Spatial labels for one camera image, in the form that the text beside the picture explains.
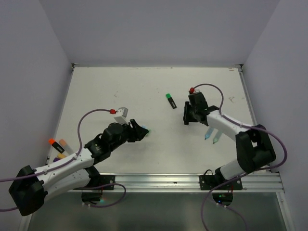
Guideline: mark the orange-capped black highlighter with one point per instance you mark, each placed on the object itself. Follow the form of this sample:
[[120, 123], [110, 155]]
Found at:
[[56, 146]]

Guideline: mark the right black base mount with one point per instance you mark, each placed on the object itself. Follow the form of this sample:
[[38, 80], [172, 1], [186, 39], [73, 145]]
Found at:
[[223, 194]]

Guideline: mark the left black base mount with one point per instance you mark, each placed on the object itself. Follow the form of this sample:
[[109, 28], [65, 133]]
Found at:
[[95, 197]]

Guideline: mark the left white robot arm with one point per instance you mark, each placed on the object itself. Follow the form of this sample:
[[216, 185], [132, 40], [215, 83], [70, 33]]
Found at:
[[36, 186]]

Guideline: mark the aluminium front rail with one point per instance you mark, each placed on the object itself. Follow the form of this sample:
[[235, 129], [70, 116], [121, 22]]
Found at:
[[154, 181]]

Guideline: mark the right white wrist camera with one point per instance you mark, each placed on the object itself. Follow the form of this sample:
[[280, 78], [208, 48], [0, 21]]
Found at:
[[196, 91]]

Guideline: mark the blue translucent pen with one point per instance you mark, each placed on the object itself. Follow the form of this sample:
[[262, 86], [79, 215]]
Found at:
[[209, 133]]

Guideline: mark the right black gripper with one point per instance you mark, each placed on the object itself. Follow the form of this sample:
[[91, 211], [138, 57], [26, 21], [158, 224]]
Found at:
[[186, 115]]

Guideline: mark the peach translucent pen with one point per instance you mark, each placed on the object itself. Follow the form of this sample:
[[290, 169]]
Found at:
[[66, 147]]

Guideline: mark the green-capped black highlighter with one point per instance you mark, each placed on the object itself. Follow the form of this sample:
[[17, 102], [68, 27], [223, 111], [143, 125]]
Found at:
[[171, 101]]

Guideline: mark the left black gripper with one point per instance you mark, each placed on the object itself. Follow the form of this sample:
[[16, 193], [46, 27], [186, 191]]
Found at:
[[139, 133]]

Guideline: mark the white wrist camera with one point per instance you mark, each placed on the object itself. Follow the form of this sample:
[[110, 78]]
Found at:
[[196, 91], [121, 115]]

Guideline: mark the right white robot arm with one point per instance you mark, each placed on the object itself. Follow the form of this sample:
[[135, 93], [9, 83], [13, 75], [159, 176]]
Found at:
[[253, 146]]

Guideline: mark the green translucent pen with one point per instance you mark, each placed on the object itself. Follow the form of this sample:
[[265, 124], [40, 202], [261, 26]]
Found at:
[[217, 137]]

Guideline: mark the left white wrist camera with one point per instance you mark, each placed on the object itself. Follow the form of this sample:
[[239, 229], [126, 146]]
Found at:
[[121, 115]]

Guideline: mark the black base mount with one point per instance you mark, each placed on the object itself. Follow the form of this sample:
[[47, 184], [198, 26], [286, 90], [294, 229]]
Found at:
[[223, 194], [95, 197]]

